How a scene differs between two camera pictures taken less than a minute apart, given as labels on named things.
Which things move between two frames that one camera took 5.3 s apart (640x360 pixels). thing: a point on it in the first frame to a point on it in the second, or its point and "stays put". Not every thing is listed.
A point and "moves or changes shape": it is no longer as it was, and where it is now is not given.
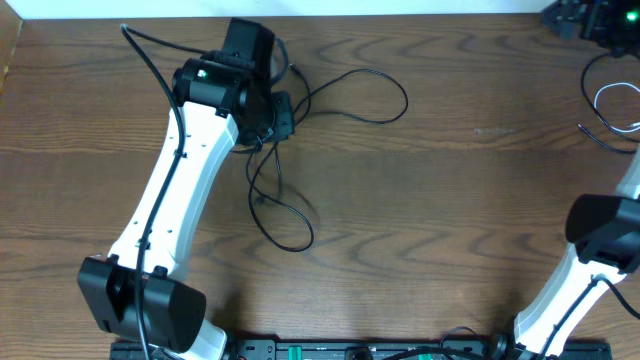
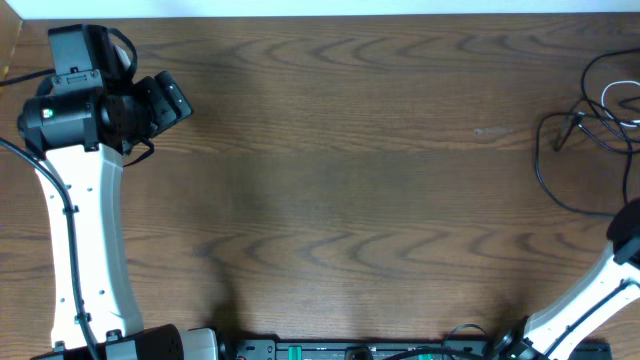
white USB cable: x=631 y=125 moves or changes shape
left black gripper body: x=282 y=116 to x=163 y=98
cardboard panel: x=10 y=26 stays put
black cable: x=282 y=200 to x=540 y=176
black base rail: x=459 y=348 stays put
